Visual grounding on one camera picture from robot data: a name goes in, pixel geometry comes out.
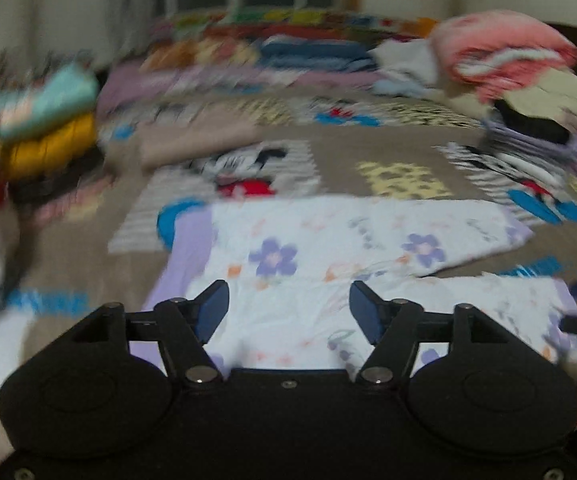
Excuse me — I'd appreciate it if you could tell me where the pink purple floral sheet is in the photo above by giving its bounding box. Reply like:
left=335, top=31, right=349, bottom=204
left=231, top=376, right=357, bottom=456
left=96, top=62, right=381, bottom=116

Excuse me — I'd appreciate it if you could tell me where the Mickey Mouse patterned bed blanket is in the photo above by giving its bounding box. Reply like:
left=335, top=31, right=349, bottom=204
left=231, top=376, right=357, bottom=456
left=0, top=94, right=577, bottom=476

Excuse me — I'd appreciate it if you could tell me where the blue folded blanket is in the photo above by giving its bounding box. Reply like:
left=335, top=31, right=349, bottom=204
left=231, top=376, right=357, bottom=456
left=259, top=35, right=377, bottom=73

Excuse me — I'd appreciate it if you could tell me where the cream folded quilt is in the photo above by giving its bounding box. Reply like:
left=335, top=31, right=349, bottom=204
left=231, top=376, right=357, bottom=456
left=433, top=68, right=577, bottom=134

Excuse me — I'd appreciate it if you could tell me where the lavender folded garment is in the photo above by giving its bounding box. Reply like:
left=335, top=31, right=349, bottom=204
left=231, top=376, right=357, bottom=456
left=481, top=119, right=577, bottom=174

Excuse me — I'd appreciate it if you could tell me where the black folded garment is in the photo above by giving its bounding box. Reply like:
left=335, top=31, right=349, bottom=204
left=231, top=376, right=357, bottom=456
left=493, top=100, right=571, bottom=145

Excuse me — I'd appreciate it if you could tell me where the colourful alphabet headboard panel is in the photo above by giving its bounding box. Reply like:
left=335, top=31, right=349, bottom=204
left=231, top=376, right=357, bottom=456
left=152, top=8, right=438, bottom=44

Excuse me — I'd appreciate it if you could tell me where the yellow folded garment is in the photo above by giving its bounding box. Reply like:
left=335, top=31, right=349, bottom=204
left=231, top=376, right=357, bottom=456
left=0, top=113, right=98, bottom=181

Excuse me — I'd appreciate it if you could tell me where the orange cartoon pillow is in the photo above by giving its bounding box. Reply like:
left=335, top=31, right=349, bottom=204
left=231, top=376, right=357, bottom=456
left=140, top=37, right=260, bottom=72

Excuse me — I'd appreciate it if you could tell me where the teal folded garment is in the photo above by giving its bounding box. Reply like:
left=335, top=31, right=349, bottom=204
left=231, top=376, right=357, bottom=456
left=0, top=64, right=98, bottom=143

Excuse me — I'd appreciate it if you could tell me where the white fluffy blanket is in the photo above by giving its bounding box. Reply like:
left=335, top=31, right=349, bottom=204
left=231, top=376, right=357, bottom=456
left=369, top=39, right=441, bottom=99

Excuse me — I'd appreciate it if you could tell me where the pink white folded quilt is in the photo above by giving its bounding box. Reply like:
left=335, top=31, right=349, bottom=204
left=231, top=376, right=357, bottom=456
left=429, top=10, right=577, bottom=103

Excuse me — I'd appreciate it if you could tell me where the white floral purple-trim garment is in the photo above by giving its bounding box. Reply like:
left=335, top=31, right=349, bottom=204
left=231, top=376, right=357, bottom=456
left=146, top=195, right=577, bottom=374

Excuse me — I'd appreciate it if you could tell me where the grey curtain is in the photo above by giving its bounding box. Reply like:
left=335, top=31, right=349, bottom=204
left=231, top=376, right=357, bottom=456
left=106, top=0, right=165, bottom=58

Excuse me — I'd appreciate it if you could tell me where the folded beige garment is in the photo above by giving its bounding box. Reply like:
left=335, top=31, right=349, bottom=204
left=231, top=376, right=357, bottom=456
left=136, top=122, right=261, bottom=170

